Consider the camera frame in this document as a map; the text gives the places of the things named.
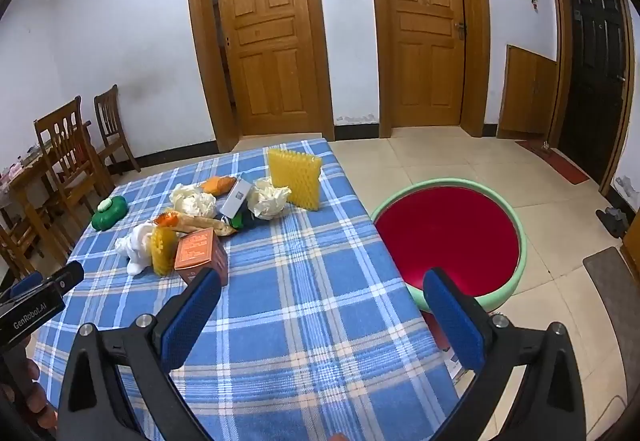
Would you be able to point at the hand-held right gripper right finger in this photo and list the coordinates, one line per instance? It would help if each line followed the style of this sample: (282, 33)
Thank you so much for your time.
(452, 321)

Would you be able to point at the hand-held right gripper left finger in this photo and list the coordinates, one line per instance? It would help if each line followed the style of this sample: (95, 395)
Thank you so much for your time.
(192, 316)

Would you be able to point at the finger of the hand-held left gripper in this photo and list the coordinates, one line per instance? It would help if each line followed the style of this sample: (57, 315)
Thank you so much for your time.
(67, 276)
(27, 283)

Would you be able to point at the white plastic bag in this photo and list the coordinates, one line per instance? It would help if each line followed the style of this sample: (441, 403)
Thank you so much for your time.
(135, 248)

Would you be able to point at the red stool with green rim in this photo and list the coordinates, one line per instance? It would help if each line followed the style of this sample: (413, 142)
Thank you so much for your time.
(450, 231)

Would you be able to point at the white printed carton box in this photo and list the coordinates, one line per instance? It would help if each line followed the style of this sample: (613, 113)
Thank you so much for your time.
(236, 196)

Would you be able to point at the orange cloth pouch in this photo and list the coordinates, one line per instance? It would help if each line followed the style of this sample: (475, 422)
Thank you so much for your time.
(220, 185)

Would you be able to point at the person's left hand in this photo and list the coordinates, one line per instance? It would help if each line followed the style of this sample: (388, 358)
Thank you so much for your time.
(22, 386)

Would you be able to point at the red printed carton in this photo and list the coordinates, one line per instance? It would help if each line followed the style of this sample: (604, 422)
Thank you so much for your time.
(440, 336)

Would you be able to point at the low wooden chair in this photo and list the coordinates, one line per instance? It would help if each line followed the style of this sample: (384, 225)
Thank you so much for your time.
(12, 246)

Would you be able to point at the orange cardboard box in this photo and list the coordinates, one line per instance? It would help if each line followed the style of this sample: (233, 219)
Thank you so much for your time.
(197, 248)

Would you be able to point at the yellow mesh roll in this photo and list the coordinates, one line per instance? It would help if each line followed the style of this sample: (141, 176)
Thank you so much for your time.
(162, 251)

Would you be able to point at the green flower-shaped container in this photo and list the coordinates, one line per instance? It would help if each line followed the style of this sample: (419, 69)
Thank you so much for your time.
(112, 216)

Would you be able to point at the tan snack wrapper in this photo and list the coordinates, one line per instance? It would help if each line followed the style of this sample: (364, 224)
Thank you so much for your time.
(200, 222)

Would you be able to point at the wooden dining table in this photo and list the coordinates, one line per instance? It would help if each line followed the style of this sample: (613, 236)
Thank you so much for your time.
(25, 186)

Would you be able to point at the blue plaid tablecloth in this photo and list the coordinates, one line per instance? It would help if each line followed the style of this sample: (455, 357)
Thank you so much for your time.
(300, 296)

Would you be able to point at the crumpled white paper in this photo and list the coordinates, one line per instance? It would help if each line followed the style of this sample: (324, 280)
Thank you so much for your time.
(267, 201)
(192, 201)

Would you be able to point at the large wooden chair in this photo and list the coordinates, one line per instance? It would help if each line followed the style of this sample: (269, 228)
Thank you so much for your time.
(70, 146)

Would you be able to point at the small wooden chair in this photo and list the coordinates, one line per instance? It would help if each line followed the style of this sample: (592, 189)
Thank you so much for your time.
(112, 121)

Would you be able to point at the grey floor mat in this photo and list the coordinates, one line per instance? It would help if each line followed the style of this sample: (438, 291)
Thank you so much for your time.
(612, 286)

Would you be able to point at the yellow honeycomb sponge pad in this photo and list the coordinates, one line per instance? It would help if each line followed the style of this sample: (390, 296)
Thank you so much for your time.
(295, 181)

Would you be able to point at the pair of dark shoes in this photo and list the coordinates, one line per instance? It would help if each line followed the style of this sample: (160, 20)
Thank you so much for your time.
(612, 221)

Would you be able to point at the red doormat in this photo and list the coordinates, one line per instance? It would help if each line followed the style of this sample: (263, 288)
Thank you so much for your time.
(560, 163)

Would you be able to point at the low wooden cabinet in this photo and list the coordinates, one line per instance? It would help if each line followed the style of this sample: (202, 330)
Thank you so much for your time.
(527, 93)

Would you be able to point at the black entrance door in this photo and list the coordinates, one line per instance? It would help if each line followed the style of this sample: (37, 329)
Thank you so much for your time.
(595, 71)

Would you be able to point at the wooden panel door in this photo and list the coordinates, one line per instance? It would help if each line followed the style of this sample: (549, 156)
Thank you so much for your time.
(270, 31)

